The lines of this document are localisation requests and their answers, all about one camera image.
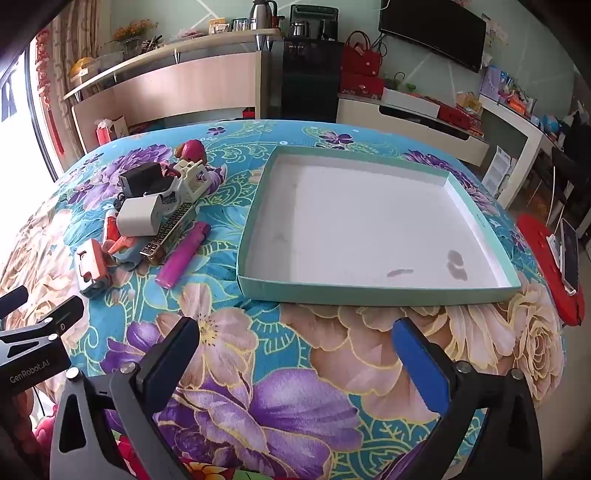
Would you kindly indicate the paper gift bag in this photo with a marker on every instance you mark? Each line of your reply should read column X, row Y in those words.
column 115, row 129

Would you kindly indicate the red round stool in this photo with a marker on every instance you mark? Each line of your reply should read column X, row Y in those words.
column 538, row 249

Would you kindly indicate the black toy car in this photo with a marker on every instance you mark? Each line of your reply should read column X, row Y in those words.
column 143, row 177

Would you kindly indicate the white television cabinet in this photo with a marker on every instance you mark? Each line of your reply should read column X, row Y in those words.
column 415, row 129

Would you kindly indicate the coral and blue toy block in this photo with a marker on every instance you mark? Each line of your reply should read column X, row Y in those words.
column 122, row 247
column 92, row 270

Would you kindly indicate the white phone stand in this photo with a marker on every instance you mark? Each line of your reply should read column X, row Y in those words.
column 554, row 244

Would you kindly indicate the cream toy vehicle frame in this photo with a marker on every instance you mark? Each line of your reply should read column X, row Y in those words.
column 189, row 184

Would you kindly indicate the red gift box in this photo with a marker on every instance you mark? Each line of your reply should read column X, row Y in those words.
column 362, row 85

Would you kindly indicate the teal shallow cardboard box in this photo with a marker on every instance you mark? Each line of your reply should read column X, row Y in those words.
column 360, row 226

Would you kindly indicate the white charger plug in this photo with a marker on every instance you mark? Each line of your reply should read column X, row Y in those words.
column 136, row 216

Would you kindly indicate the steel thermos jug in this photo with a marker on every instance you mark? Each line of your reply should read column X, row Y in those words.
column 262, row 16

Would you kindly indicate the red hanging ornament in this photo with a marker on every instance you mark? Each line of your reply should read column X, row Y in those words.
column 46, row 87

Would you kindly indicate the black chair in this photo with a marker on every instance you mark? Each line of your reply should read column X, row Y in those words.
column 561, row 175

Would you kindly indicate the magenta lighter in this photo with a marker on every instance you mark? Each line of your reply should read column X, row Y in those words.
column 182, row 256

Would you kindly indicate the black tea bar machine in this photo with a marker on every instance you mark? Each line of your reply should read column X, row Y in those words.
column 307, row 78

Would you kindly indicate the orange flower bouquet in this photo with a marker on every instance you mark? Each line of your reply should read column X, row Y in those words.
column 134, row 30

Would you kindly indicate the wooden shelf unit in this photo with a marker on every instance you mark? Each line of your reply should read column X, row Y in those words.
column 184, row 87

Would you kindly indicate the smartphone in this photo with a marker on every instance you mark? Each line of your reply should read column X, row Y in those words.
column 570, row 254

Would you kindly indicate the gold patterned lighter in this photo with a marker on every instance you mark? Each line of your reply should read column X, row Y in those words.
column 168, row 233

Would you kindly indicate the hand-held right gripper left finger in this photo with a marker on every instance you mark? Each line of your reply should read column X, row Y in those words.
column 171, row 360

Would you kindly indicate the white desk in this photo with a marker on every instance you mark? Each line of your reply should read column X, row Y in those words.
column 521, row 120

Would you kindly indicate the red handbag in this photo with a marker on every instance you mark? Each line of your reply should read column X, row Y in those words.
column 362, row 57

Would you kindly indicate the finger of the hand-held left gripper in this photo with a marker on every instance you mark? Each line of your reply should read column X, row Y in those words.
column 64, row 316
column 13, row 301

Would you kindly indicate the white flat box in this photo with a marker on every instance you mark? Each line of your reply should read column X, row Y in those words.
column 411, row 101

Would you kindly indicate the pink dog toy figure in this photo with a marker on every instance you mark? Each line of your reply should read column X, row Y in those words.
column 189, row 150

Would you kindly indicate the red flat box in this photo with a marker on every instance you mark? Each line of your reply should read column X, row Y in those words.
column 459, row 119

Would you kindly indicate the black television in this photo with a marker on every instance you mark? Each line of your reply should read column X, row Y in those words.
column 434, row 37

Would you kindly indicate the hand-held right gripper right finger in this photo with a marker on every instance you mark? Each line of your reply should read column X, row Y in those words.
column 420, row 364

